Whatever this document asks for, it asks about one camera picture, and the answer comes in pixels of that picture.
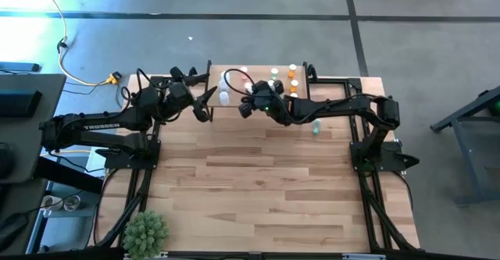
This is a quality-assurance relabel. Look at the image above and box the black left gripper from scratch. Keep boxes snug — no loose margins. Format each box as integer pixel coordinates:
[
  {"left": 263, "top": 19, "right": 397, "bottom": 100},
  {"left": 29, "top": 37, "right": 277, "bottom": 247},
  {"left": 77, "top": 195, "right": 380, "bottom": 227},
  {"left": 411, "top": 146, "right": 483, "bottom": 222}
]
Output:
[{"left": 162, "top": 73, "right": 218, "bottom": 123}]

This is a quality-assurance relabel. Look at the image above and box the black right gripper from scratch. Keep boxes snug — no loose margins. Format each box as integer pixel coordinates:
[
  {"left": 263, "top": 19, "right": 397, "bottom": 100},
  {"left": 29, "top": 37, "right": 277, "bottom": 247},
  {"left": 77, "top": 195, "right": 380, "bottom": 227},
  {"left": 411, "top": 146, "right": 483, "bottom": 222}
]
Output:
[{"left": 238, "top": 80, "right": 292, "bottom": 126}]

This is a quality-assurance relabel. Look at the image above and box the green artificial plant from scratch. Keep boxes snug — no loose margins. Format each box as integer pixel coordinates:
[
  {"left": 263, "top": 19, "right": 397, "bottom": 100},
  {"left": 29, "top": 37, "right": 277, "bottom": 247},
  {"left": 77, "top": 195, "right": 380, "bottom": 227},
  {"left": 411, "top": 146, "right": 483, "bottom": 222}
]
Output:
[{"left": 122, "top": 210, "right": 170, "bottom": 260}]

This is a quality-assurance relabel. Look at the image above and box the black metal beam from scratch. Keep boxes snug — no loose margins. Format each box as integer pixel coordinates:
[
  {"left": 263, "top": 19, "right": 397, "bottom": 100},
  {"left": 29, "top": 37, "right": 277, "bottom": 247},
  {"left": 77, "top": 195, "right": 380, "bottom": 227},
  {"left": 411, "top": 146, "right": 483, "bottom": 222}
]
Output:
[{"left": 33, "top": 156, "right": 105, "bottom": 194}]

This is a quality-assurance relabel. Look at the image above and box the glass cup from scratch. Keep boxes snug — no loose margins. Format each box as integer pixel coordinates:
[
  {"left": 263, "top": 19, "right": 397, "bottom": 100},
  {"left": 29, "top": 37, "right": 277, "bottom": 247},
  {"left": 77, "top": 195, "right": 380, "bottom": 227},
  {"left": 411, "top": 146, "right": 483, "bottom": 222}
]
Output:
[{"left": 62, "top": 195, "right": 82, "bottom": 213}]

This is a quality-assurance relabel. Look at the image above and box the grey desk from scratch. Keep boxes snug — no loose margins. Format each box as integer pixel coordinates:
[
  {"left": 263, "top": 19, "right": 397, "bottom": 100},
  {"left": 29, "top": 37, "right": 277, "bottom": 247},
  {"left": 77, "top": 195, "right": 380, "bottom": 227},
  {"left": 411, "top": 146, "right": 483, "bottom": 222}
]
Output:
[{"left": 0, "top": 73, "right": 68, "bottom": 186}]

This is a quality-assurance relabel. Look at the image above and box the black rectangular device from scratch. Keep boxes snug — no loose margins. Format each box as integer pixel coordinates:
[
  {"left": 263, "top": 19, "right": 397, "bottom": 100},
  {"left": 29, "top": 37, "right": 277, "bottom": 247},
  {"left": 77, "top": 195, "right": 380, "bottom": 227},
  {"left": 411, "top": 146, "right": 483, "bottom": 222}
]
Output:
[{"left": 0, "top": 89, "right": 43, "bottom": 119}]

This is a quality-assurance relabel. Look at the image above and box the black flat bar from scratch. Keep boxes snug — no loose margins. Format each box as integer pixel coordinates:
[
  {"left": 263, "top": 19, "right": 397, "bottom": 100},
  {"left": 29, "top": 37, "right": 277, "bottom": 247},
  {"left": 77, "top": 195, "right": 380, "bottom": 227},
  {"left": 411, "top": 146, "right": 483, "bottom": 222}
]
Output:
[{"left": 0, "top": 61, "right": 41, "bottom": 73}]

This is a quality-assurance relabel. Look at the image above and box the white cup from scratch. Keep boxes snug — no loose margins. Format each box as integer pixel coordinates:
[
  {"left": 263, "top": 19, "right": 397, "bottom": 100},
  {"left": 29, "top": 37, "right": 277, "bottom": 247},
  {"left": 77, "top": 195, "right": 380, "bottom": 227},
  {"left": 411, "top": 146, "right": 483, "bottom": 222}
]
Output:
[{"left": 41, "top": 194, "right": 63, "bottom": 214}]

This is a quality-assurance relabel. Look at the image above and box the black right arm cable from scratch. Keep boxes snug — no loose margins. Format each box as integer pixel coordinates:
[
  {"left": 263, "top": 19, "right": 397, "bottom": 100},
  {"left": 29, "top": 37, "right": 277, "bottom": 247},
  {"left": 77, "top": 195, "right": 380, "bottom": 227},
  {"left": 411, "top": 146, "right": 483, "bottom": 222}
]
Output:
[{"left": 223, "top": 68, "right": 255, "bottom": 97}]

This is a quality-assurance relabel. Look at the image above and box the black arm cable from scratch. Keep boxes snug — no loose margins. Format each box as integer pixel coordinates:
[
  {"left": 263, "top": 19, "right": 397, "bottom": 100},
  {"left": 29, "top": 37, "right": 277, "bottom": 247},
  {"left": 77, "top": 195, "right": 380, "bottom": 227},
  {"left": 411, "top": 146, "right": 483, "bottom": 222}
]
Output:
[
  {"left": 223, "top": 68, "right": 255, "bottom": 97},
  {"left": 120, "top": 67, "right": 184, "bottom": 111}
]

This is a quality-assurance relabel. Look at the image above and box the wooden shelf black metal frame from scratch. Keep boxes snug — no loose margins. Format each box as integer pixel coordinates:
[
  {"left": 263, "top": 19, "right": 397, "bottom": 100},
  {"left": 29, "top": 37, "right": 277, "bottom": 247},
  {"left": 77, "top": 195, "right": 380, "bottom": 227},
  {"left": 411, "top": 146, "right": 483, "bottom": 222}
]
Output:
[{"left": 205, "top": 59, "right": 313, "bottom": 123}]

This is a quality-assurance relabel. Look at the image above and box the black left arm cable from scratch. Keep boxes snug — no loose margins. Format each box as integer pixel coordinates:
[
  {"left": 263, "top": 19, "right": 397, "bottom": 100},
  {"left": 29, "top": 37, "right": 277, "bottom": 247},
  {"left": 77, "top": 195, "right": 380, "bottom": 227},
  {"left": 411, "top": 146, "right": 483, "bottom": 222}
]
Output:
[{"left": 120, "top": 67, "right": 184, "bottom": 111}]

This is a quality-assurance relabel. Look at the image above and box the yellow cable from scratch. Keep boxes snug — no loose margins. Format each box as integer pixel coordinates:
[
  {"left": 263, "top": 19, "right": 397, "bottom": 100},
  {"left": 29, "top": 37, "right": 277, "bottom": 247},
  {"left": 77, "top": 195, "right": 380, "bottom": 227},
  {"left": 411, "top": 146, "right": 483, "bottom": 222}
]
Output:
[{"left": 36, "top": 0, "right": 122, "bottom": 87}]

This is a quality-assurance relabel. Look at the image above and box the black aluminium rig frame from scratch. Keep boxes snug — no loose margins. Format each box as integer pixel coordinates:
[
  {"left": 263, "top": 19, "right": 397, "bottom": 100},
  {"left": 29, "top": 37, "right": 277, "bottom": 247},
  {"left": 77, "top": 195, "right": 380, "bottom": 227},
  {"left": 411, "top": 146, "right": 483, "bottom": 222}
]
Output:
[{"left": 93, "top": 74, "right": 421, "bottom": 260}]

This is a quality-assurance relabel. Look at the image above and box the blue-grey metal table frame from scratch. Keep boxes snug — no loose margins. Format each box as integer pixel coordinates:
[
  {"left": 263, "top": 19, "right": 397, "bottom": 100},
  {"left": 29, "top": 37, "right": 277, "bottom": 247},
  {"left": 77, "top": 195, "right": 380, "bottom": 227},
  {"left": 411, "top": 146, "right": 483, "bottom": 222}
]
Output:
[{"left": 429, "top": 86, "right": 500, "bottom": 210}]

